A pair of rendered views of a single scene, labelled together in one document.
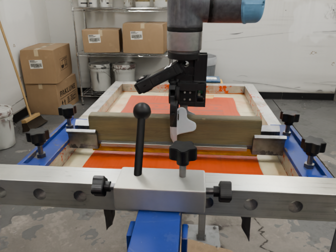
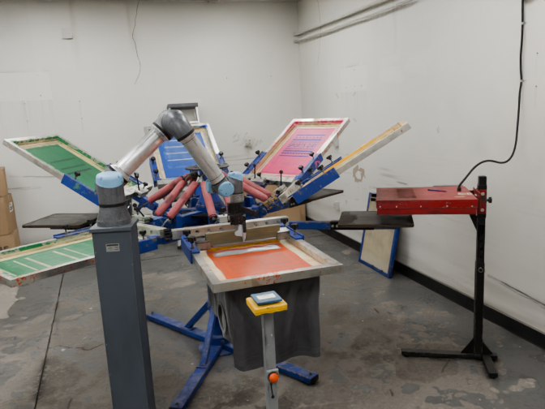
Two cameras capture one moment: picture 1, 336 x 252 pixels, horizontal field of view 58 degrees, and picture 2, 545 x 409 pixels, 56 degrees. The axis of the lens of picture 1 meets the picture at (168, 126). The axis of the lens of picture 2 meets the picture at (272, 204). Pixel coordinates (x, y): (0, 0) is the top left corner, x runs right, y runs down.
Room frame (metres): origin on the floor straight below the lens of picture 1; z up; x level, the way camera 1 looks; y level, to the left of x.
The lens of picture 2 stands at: (3.19, -0.88, 1.70)
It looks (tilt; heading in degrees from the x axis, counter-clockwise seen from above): 11 degrees down; 157
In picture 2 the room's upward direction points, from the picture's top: 3 degrees counter-clockwise
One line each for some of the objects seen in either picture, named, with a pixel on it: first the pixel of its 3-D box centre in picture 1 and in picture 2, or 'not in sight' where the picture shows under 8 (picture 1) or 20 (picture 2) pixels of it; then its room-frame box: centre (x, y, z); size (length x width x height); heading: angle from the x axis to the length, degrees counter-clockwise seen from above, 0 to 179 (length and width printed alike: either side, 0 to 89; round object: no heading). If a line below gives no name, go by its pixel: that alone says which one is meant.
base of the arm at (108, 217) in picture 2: not in sight; (113, 213); (0.79, -0.67, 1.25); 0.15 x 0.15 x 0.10
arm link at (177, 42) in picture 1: (184, 41); (237, 197); (0.68, -0.04, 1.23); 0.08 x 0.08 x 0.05
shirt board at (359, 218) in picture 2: not in sight; (307, 223); (0.21, 0.61, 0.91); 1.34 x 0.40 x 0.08; 55
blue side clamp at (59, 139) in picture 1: (58, 150); (289, 235); (0.66, 0.26, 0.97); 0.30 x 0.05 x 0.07; 175
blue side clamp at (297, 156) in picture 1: (294, 159); (190, 249); (0.61, -0.29, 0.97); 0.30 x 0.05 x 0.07; 175
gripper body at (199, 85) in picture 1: (186, 79); (236, 213); (0.67, -0.04, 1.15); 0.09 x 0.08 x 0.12; 85
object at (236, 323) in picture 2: not in sight; (275, 321); (1.17, -0.06, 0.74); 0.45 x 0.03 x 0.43; 85
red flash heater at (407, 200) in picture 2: not in sight; (425, 200); (0.63, 1.22, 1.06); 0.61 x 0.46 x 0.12; 55
